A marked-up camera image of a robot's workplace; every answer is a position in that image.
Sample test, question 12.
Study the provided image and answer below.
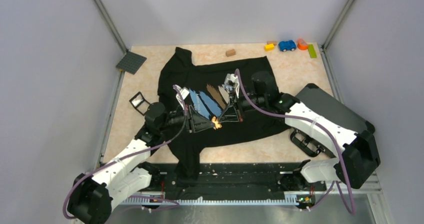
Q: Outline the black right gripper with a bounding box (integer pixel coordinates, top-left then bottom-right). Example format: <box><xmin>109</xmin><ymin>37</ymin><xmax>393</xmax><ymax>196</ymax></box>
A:
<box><xmin>218</xmin><ymin>88</ymin><xmax>267</xmax><ymax>122</ymax></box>

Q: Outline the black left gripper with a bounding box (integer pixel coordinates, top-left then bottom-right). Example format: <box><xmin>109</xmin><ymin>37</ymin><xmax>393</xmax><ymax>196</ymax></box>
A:
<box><xmin>159</xmin><ymin>102</ymin><xmax>215</xmax><ymax>133</ymax></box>

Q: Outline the black printed t-shirt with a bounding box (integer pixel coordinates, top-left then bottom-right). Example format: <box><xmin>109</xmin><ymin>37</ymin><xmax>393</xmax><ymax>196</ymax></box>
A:
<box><xmin>157</xmin><ymin>47</ymin><xmax>288</xmax><ymax>179</ymax></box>

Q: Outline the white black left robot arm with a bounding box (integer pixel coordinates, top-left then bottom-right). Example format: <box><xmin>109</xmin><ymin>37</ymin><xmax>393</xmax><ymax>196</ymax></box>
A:
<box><xmin>62</xmin><ymin>85</ymin><xmax>221</xmax><ymax>223</ymax></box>

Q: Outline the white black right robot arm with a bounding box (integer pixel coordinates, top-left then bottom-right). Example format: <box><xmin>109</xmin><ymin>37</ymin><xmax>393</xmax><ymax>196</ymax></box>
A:
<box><xmin>224</xmin><ymin>71</ymin><xmax>381</xmax><ymax>190</ymax></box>

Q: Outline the black brooch display box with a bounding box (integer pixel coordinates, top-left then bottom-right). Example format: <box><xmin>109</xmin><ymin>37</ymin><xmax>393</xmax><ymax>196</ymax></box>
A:
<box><xmin>129</xmin><ymin>92</ymin><xmax>151</xmax><ymax>116</ymax></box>

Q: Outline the brown wooden block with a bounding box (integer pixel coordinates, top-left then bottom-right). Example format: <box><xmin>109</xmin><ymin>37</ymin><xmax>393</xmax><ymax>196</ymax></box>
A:
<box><xmin>225</xmin><ymin>49</ymin><xmax>236</xmax><ymax>57</ymax></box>

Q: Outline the yellow toy block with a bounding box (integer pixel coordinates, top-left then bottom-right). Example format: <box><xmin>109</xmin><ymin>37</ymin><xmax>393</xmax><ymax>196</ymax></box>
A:
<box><xmin>264</xmin><ymin>44</ymin><xmax>275</xmax><ymax>52</ymax></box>

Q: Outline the black hard case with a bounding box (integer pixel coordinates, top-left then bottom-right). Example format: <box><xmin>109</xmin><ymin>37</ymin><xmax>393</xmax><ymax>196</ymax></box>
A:
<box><xmin>289</xmin><ymin>83</ymin><xmax>376</xmax><ymax>158</ymax></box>

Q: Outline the blue toy car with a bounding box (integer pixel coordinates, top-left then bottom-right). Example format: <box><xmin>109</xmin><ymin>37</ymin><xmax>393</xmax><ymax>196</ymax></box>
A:
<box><xmin>278</xmin><ymin>40</ymin><xmax>297</xmax><ymax>52</ymax></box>

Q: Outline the dark grey building baseplate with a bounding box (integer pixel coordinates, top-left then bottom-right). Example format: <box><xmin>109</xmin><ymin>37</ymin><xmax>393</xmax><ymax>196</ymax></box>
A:
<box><xmin>115</xmin><ymin>52</ymin><xmax>147</xmax><ymax>75</ymax></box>

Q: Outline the orange toy piece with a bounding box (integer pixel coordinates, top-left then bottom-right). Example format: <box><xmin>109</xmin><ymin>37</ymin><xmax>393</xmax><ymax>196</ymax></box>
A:
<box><xmin>297</xmin><ymin>39</ymin><xmax>309</xmax><ymax>51</ymax></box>

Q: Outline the green toy block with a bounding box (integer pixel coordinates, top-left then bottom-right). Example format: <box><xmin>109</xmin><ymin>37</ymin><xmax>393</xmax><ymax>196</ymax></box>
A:
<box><xmin>307</xmin><ymin>44</ymin><xmax>317</xmax><ymax>59</ymax></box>

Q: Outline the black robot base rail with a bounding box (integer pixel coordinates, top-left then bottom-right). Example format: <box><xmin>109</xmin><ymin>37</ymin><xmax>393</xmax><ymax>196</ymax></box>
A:
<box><xmin>138</xmin><ymin>162</ymin><xmax>327</xmax><ymax>201</ymax></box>

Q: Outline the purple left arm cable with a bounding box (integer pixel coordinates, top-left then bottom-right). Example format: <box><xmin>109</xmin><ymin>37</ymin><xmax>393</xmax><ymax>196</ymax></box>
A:
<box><xmin>62</xmin><ymin>84</ymin><xmax>190</xmax><ymax>220</ymax></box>

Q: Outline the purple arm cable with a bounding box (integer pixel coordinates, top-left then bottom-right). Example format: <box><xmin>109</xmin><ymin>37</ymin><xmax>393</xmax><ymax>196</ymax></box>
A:
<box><xmin>233</xmin><ymin>69</ymin><xmax>357</xmax><ymax>216</ymax></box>
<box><xmin>62</xmin><ymin>84</ymin><xmax>190</xmax><ymax>220</ymax></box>

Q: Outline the white cable duct strip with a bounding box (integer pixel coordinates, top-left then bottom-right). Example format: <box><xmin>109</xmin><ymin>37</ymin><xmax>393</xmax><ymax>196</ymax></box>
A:
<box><xmin>121</xmin><ymin>192</ymin><xmax>312</xmax><ymax>206</ymax></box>

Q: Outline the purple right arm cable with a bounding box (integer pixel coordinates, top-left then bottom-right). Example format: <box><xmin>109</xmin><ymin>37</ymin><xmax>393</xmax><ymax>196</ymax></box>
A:
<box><xmin>233</xmin><ymin>69</ymin><xmax>357</xmax><ymax>216</ymax></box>

